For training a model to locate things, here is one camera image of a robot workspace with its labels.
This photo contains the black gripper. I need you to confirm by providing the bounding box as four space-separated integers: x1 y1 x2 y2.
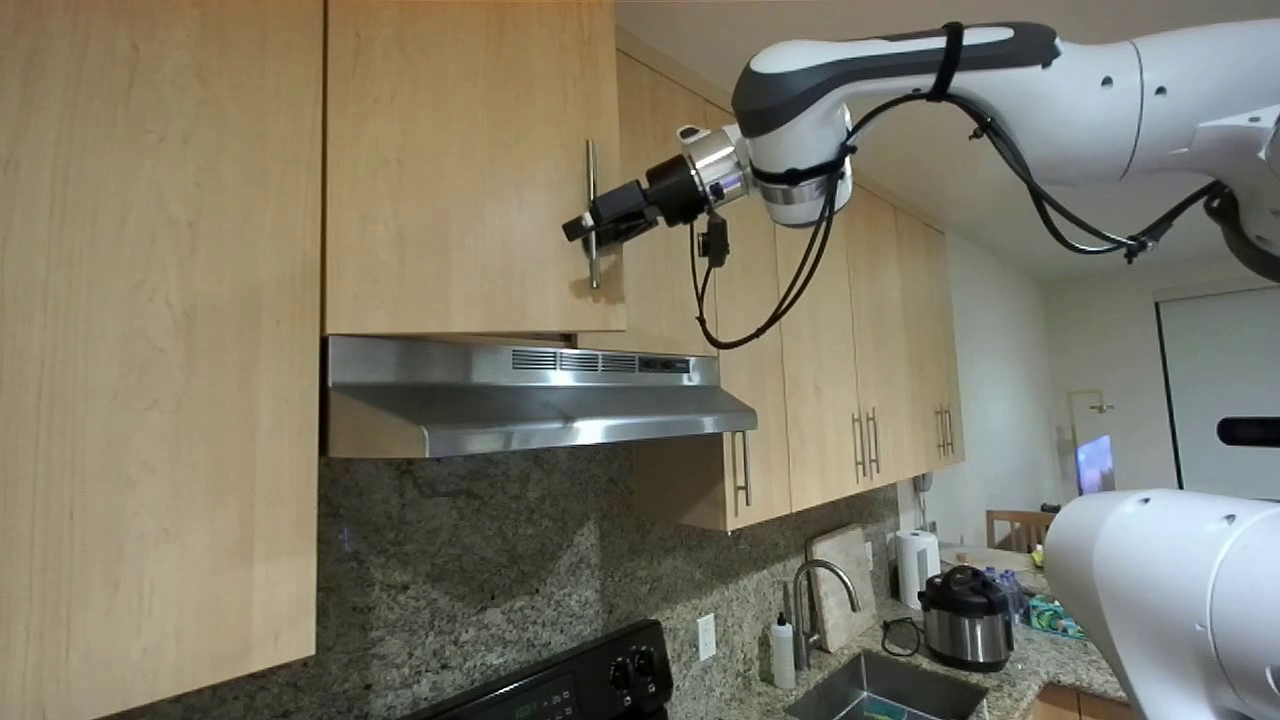
559 165 690 251

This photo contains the short light wood cabinet door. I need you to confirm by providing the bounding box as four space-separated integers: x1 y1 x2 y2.
611 49 735 362
318 0 627 339

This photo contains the wood base cabinet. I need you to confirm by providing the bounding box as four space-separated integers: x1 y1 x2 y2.
1032 679 1125 720

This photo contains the stainless steel range hood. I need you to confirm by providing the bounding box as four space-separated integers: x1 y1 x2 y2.
318 334 761 463

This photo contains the steel kitchen faucet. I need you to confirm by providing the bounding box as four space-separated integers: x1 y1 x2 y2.
791 558 866 674

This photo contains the light cutting board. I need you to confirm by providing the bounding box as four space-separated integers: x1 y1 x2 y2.
808 526 883 657

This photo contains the black stove control panel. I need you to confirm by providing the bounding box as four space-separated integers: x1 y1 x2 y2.
396 616 677 720

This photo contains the white soap bottle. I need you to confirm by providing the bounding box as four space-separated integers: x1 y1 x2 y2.
766 586 799 691

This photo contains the white paper towel roll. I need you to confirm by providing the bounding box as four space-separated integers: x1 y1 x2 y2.
888 526 945 612

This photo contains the wooden chair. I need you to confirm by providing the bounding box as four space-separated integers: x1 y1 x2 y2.
983 508 1059 558

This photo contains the stainless steel sink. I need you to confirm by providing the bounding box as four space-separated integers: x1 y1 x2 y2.
782 649 990 720

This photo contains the steel and black pressure cooker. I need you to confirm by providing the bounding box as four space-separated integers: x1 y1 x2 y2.
915 565 1018 675

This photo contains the black cylindrical bar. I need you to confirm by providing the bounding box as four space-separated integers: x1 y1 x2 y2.
1210 417 1280 448

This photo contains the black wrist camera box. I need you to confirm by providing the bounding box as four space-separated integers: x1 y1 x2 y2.
696 213 735 271

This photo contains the black velcro strap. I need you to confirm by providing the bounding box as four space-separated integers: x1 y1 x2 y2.
931 18 969 102

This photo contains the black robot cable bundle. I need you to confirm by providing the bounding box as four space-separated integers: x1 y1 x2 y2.
682 88 1280 355

